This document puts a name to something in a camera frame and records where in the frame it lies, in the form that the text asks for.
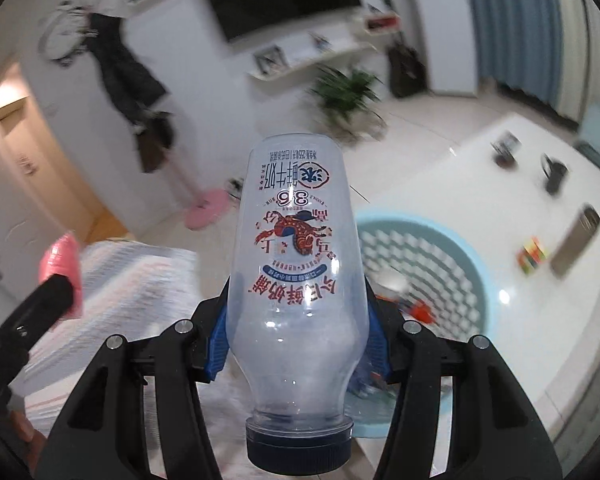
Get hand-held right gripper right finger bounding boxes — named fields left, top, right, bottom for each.
left=362, top=285, right=563, bottom=480

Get clear plastic bottle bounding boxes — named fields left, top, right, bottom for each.
left=226, top=133, right=368, bottom=463

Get green potted plant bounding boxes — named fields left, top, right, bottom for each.
left=310, top=67, right=386, bottom=141

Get short curved white wall shelf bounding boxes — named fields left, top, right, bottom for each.
left=247, top=37, right=376, bottom=81

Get phone stand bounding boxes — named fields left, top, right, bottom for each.
left=492, top=130, right=521, bottom=168

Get pink white bottle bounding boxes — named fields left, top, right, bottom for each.
left=37, top=232, right=83, bottom=318

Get metal thermos bottle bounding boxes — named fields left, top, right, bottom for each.
left=550, top=205, right=600, bottom=277

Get white door with handle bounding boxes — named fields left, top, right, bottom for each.
left=0, top=65, right=98, bottom=283

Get patterned blanket with lace edge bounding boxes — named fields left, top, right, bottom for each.
left=15, top=240, right=261, bottom=480

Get colourful puzzle cube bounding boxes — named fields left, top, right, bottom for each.
left=516, top=237, right=551, bottom=276

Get black mug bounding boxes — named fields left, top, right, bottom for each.
left=540, top=154, right=568, bottom=195

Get framed butterfly picture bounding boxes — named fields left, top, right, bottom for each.
left=254, top=46, right=286, bottom=72

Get pink-lined white shelf box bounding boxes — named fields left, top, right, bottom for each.
left=362, top=10, right=401, bottom=36

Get pink round disc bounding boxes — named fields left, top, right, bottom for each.
left=185, top=187, right=229, bottom=231

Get black coat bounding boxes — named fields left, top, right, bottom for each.
left=87, top=12, right=168, bottom=123

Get panda wall clock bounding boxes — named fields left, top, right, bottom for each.
left=39, top=4, right=88, bottom=63

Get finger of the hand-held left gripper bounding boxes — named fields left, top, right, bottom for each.
left=7, top=276, right=77, bottom=348

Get beige inner door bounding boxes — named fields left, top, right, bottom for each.
left=0, top=95, right=88, bottom=241

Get blue and beige curtains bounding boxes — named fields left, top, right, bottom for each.
left=460, top=0, right=600, bottom=126

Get brown bag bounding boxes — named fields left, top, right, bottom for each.
left=137, top=112, right=173, bottom=173

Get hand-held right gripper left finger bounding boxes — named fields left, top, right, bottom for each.
left=44, top=280, right=248, bottom=480

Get person's left hand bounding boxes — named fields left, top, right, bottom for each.
left=11, top=407, right=49, bottom=449

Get white coffee table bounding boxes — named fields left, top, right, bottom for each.
left=350, top=112, right=600, bottom=461

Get light blue plastic basket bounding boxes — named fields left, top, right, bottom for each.
left=340, top=210, right=501, bottom=438

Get white standing air conditioner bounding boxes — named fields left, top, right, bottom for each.
left=410, top=0, right=478, bottom=96

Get black acoustic guitar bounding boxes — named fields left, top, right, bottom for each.
left=387, top=35, right=428, bottom=98

